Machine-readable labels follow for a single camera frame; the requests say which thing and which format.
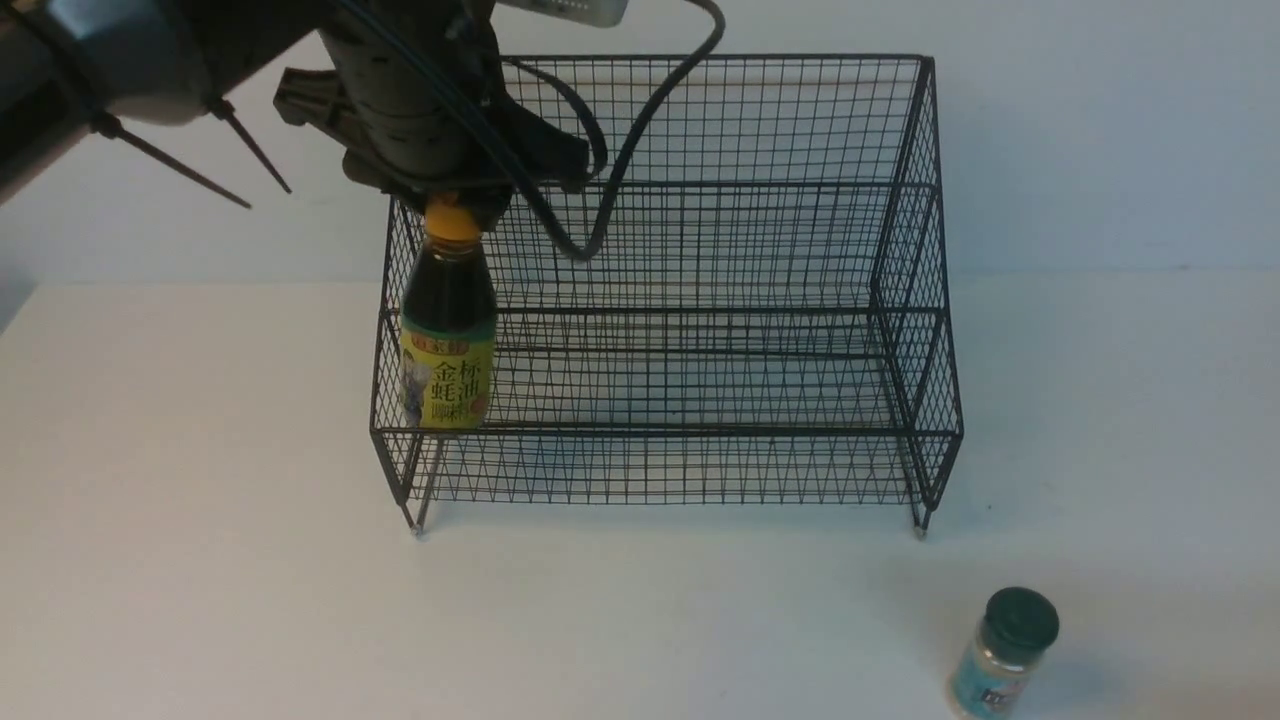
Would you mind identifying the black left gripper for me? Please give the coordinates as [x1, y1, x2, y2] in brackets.
[274, 1, 593, 211]

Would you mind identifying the dark sauce bottle yellow cap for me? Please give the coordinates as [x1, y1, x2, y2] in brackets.
[399, 193, 498, 430]

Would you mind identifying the small spice jar green lid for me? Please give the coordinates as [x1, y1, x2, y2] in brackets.
[946, 585, 1060, 719]

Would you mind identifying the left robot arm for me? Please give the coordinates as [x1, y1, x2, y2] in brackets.
[3, 1, 608, 211]

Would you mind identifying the black cable loop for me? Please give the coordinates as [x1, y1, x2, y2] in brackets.
[500, 0, 727, 263]

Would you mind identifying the black wire mesh shelf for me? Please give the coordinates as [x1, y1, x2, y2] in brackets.
[370, 54, 964, 538]

